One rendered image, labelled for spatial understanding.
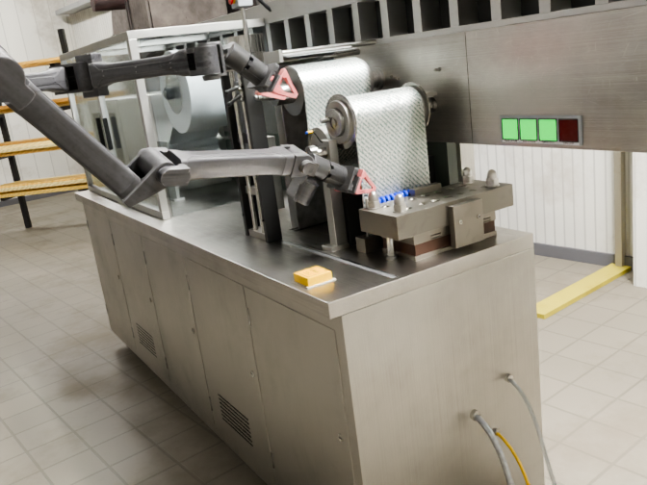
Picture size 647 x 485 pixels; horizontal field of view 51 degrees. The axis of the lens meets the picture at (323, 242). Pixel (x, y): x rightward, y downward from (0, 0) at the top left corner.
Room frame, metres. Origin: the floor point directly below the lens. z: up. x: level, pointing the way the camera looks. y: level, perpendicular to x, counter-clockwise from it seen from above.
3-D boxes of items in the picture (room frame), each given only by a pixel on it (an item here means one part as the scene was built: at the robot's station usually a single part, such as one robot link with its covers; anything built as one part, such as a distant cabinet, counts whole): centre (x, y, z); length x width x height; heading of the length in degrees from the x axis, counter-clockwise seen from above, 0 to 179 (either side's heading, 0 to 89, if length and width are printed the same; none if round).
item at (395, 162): (1.84, -0.22, 1.11); 0.23 x 0.01 x 0.18; 120
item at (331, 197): (1.84, -0.03, 1.05); 0.06 x 0.05 x 0.31; 120
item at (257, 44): (2.51, 0.19, 1.50); 0.14 x 0.14 x 0.06
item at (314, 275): (1.58, 0.04, 0.91); 0.07 x 0.07 x 0.02; 30
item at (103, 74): (1.76, 0.39, 1.45); 0.43 x 0.06 x 0.11; 63
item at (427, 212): (1.76, -0.31, 1.00); 0.40 x 0.16 x 0.06; 120
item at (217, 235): (2.66, 0.36, 0.88); 2.52 x 0.66 x 0.04; 30
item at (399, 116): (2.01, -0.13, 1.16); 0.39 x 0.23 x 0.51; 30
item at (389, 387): (2.67, 0.35, 0.43); 2.52 x 0.64 x 0.86; 30
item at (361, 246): (1.84, -0.22, 0.92); 0.28 x 0.04 x 0.04; 120
